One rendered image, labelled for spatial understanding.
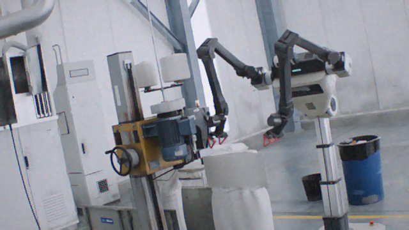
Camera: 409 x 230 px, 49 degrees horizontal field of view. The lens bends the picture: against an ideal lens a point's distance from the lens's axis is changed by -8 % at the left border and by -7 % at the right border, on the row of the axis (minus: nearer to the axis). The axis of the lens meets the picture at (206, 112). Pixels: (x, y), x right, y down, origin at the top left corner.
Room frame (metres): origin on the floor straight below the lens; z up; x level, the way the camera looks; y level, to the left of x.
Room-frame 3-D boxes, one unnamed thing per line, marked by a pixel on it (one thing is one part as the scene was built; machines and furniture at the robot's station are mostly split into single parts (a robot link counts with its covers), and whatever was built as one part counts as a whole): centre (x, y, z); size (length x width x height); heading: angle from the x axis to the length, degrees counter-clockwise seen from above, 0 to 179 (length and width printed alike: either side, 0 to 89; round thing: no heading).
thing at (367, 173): (4.78, -1.48, 0.32); 0.51 x 0.48 x 0.65; 140
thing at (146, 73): (3.07, 0.34, 1.61); 0.15 x 0.14 x 0.17; 50
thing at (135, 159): (2.81, 0.49, 1.14); 0.11 x 0.06 x 0.11; 50
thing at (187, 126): (2.76, 0.12, 1.25); 0.10 x 0.08 x 0.12; 165
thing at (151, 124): (2.81, 0.31, 1.27); 0.12 x 0.09 x 0.09; 140
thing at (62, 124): (6.58, 2.03, 1.34); 0.24 x 0.04 x 0.32; 50
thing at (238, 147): (6.67, -0.10, 0.56); 0.67 x 0.43 x 0.15; 50
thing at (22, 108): (4.76, 1.97, 1.82); 0.51 x 0.27 x 0.71; 50
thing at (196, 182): (6.04, 0.11, 0.32); 0.66 x 0.43 x 0.15; 142
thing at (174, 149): (2.79, 0.22, 1.21); 0.15 x 0.15 x 0.25
